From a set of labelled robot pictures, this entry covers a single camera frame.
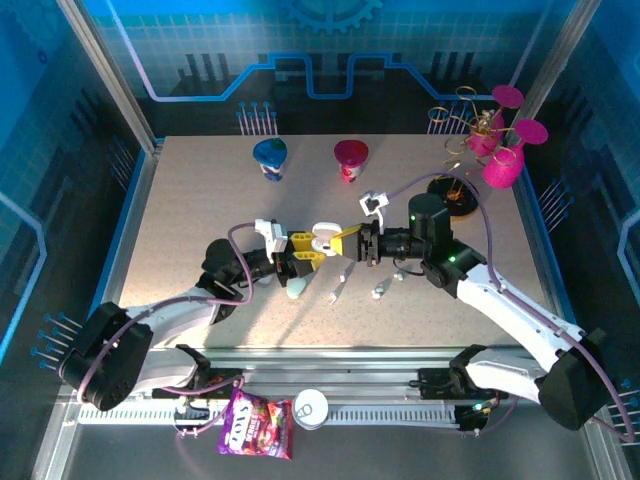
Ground white oval earbud case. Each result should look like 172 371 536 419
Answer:
311 221 342 255

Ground pink lid yogurt cup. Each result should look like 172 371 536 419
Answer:
333 139 370 184

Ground pink wine glass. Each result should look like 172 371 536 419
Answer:
466 84 525 157
481 118 550 190

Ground blue lid yogurt cup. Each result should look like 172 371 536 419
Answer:
252 138 290 184

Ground white round tin can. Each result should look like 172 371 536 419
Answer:
291 388 330 431

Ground small controller board box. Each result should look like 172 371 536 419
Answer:
457 403 490 434
173 398 212 427

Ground purple candy bag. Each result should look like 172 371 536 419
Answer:
215 387 295 460

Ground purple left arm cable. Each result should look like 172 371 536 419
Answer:
74 221 261 441

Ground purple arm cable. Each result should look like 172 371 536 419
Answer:
385 172 637 444
74 221 261 441

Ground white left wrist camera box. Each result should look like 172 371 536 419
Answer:
253 218 290 265

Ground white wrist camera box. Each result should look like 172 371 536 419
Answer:
253 218 290 265
358 189 390 232

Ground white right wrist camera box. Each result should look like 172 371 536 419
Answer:
358 189 390 232

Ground gold wire glass rack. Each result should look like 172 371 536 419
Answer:
426 85 521 221

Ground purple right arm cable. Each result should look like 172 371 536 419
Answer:
385 172 637 444

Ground aluminium front frame rails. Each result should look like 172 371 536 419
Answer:
59 347 601 401

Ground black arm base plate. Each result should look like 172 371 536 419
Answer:
149 367 246 401
417 366 506 401

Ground white slotted cable duct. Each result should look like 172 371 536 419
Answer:
77 404 461 427

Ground aluminium frame post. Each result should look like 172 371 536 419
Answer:
54 0 164 154
509 0 604 126

